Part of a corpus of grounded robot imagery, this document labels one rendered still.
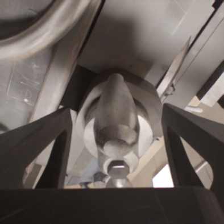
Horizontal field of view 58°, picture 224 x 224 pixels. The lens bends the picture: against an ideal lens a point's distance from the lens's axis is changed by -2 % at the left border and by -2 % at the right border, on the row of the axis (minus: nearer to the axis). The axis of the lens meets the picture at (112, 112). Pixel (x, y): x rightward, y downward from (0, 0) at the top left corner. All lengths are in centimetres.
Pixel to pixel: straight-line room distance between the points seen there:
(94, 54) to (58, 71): 5
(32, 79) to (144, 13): 14
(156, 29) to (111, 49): 5
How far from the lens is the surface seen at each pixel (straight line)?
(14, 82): 27
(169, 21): 23
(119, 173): 18
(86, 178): 82
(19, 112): 29
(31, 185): 68
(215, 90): 42
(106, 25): 22
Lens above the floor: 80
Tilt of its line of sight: 14 degrees up
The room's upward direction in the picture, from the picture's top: 113 degrees clockwise
